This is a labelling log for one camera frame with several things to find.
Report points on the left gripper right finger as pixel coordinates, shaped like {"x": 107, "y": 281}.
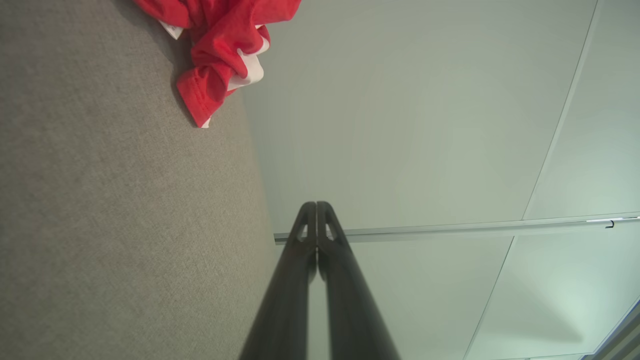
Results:
{"x": 350, "y": 310}

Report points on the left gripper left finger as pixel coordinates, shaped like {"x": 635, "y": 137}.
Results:
{"x": 285, "y": 300}

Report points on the red shorts white stripe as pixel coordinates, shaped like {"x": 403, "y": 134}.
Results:
{"x": 220, "y": 45}

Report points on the grey metal partition post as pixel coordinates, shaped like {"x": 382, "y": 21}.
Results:
{"x": 450, "y": 231}

